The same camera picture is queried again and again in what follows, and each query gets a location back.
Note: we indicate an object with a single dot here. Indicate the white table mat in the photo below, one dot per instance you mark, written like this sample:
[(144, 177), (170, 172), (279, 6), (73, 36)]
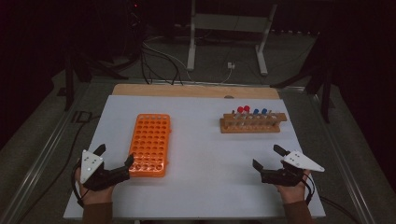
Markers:
[(202, 171)]

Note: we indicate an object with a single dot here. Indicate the orange plastic tube rack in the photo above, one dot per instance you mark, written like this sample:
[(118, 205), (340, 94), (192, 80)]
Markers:
[(149, 140)]

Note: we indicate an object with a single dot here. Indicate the white plug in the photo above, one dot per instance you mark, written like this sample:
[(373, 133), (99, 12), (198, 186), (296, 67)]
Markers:
[(230, 65)]

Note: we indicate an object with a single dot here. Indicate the blue capped test tube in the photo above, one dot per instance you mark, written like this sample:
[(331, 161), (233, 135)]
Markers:
[(264, 110), (256, 111)]

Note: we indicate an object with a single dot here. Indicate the white metal stand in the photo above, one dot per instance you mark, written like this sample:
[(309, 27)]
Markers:
[(229, 23)]

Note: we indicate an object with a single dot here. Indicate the person's left hand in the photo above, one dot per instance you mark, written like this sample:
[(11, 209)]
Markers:
[(96, 196)]

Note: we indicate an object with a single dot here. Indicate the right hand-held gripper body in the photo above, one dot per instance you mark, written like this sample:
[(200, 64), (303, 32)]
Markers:
[(281, 178)]

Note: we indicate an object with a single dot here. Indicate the wooden test tube rack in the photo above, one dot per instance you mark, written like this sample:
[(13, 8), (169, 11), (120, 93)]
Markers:
[(249, 127)]

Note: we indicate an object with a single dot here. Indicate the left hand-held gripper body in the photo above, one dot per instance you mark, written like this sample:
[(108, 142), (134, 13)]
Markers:
[(99, 180)]

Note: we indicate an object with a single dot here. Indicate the dark equipment rack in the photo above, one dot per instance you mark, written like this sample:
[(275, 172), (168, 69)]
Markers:
[(130, 31)]

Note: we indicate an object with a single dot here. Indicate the red capped test tube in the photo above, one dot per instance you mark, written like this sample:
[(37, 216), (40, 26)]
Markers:
[(246, 108), (240, 109)]

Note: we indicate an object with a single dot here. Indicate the black stand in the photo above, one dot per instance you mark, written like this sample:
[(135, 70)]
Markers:
[(326, 102), (69, 90)]

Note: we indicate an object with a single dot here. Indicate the person's right hand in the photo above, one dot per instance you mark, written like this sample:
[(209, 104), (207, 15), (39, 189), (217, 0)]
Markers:
[(292, 193)]

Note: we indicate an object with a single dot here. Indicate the aluminium frame rail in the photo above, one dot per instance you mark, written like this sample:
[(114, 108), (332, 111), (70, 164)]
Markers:
[(37, 168), (199, 83), (345, 174)]

